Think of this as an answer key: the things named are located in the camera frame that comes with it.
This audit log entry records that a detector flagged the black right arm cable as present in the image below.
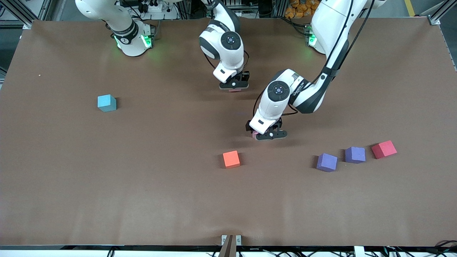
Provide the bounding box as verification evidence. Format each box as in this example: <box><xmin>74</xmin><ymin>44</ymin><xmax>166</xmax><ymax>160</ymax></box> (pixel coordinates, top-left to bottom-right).
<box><xmin>204</xmin><ymin>0</ymin><xmax>250</xmax><ymax>72</ymax></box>

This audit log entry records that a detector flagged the red foam block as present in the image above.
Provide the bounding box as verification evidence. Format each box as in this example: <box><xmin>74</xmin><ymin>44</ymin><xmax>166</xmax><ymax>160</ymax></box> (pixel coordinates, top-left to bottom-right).
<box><xmin>371</xmin><ymin>140</ymin><xmax>397</xmax><ymax>160</ymax></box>

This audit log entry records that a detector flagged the orange lumpy items pile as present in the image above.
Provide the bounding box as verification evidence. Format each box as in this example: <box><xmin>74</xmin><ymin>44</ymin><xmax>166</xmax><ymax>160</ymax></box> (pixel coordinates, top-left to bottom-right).
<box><xmin>285</xmin><ymin>0</ymin><xmax>320</xmax><ymax>19</ymax></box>

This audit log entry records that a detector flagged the brown camera mount pole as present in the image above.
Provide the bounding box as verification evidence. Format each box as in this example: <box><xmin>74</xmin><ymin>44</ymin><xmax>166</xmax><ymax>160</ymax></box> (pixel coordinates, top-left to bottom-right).
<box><xmin>218</xmin><ymin>234</ymin><xmax>237</xmax><ymax>257</ymax></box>

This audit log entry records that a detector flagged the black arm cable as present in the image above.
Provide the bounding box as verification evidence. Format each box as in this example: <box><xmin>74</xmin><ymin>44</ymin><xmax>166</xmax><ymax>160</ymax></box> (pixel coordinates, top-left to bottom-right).
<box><xmin>204</xmin><ymin>0</ymin><xmax>250</xmax><ymax>72</ymax></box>
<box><xmin>252</xmin><ymin>0</ymin><xmax>375</xmax><ymax>119</ymax></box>

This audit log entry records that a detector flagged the aluminium frame profile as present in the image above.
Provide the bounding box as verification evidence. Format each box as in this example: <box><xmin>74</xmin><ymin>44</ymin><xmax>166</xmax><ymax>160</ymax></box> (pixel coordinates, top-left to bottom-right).
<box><xmin>427</xmin><ymin>0</ymin><xmax>457</xmax><ymax>26</ymax></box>
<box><xmin>0</xmin><ymin>0</ymin><xmax>49</xmax><ymax>30</ymax></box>

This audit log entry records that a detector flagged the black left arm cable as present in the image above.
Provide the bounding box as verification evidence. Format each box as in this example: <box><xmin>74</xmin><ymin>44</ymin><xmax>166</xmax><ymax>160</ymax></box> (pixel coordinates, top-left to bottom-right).
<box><xmin>252</xmin><ymin>0</ymin><xmax>375</xmax><ymax>119</ymax></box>

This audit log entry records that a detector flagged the light blue foam block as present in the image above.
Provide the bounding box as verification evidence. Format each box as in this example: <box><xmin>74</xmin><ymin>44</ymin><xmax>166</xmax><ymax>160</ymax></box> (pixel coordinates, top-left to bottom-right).
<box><xmin>98</xmin><ymin>94</ymin><xmax>117</xmax><ymax>112</ymax></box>

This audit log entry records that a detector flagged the metal bracket plate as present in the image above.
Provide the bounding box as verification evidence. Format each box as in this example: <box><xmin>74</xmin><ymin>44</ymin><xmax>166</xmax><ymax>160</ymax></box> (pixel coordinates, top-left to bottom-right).
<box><xmin>221</xmin><ymin>234</ymin><xmax>242</xmax><ymax>247</ymax></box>

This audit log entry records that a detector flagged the brown table cover sheet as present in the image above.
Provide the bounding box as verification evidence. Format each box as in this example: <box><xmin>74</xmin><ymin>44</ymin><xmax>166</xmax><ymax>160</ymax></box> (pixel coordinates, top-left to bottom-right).
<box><xmin>0</xmin><ymin>16</ymin><xmax>457</xmax><ymax>247</ymax></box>

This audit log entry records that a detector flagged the purple foam block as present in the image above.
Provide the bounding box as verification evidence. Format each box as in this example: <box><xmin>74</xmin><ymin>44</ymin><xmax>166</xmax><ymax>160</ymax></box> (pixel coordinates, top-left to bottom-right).
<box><xmin>345</xmin><ymin>146</ymin><xmax>366</xmax><ymax>164</ymax></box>
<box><xmin>316</xmin><ymin>153</ymin><xmax>338</xmax><ymax>172</ymax></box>

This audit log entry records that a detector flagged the orange foam block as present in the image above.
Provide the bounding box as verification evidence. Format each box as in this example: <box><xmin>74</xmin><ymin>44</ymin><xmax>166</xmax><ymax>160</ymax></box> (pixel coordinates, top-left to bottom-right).
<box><xmin>222</xmin><ymin>150</ymin><xmax>241</xmax><ymax>168</ymax></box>

